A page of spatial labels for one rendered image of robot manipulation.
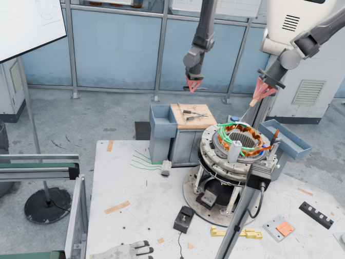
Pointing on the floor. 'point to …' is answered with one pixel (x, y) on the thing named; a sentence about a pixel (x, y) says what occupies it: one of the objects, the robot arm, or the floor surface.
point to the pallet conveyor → (5, 169)
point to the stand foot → (48, 212)
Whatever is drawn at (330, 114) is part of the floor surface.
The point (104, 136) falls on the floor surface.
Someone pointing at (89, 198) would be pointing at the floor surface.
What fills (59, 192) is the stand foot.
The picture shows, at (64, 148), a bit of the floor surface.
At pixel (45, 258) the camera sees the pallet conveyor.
